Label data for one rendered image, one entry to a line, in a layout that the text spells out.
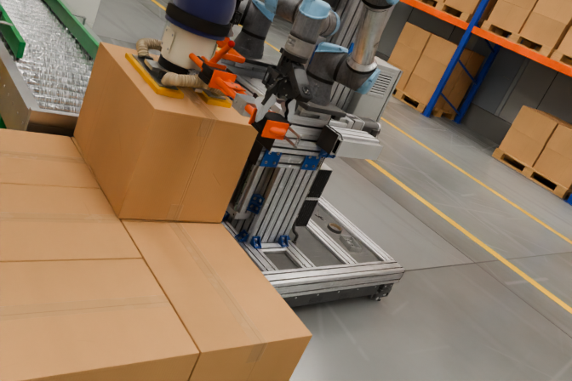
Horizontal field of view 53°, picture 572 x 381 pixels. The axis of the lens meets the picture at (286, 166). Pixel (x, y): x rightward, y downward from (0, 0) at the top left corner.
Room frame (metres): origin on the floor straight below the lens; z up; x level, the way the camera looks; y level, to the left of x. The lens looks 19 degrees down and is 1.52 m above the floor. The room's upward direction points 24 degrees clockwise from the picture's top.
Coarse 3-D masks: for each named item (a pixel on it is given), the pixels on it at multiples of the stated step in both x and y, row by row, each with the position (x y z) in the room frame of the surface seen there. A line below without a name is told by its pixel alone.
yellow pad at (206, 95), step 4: (196, 92) 1.95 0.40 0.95; (204, 92) 1.94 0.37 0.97; (208, 92) 1.94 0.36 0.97; (200, 96) 1.92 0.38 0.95; (204, 96) 1.91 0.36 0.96; (208, 96) 1.91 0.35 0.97; (212, 96) 1.92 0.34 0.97; (216, 96) 1.94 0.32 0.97; (220, 96) 1.96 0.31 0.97; (204, 100) 1.90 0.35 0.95; (208, 100) 1.89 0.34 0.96; (212, 100) 1.90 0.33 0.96; (216, 100) 1.91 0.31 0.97; (220, 100) 1.93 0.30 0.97; (224, 100) 1.94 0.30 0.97; (212, 104) 1.90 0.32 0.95; (216, 104) 1.91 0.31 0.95; (220, 104) 1.92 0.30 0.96; (224, 104) 1.93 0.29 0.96; (228, 104) 1.94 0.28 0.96
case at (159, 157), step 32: (96, 64) 2.04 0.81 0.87; (128, 64) 1.94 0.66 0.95; (96, 96) 1.98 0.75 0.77; (128, 96) 1.78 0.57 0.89; (160, 96) 1.75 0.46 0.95; (192, 96) 1.90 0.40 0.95; (224, 96) 2.06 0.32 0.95; (96, 128) 1.91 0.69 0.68; (128, 128) 1.72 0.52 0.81; (160, 128) 1.65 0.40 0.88; (192, 128) 1.72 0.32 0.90; (224, 128) 1.79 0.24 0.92; (96, 160) 1.85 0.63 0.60; (128, 160) 1.67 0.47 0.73; (160, 160) 1.67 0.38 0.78; (192, 160) 1.75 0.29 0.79; (224, 160) 1.83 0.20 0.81; (128, 192) 1.63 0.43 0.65; (160, 192) 1.70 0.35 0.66; (192, 192) 1.78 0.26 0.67; (224, 192) 1.86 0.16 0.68
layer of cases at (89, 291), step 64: (0, 128) 1.87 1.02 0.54; (0, 192) 1.49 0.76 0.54; (64, 192) 1.64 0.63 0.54; (0, 256) 1.22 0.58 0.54; (64, 256) 1.33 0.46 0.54; (128, 256) 1.46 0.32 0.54; (192, 256) 1.60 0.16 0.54; (0, 320) 1.02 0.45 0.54; (64, 320) 1.10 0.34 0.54; (128, 320) 1.20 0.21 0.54; (192, 320) 1.30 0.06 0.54; (256, 320) 1.42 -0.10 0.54
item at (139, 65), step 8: (128, 56) 1.99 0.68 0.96; (136, 56) 2.00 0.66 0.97; (136, 64) 1.92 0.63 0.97; (144, 64) 1.94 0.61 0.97; (144, 72) 1.87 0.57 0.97; (152, 72) 1.89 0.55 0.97; (160, 72) 1.85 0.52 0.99; (152, 80) 1.82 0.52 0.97; (160, 80) 1.84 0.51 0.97; (152, 88) 1.78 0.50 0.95; (160, 88) 1.77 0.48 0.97; (168, 88) 1.80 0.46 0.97; (176, 88) 1.83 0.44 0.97; (176, 96) 1.81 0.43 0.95
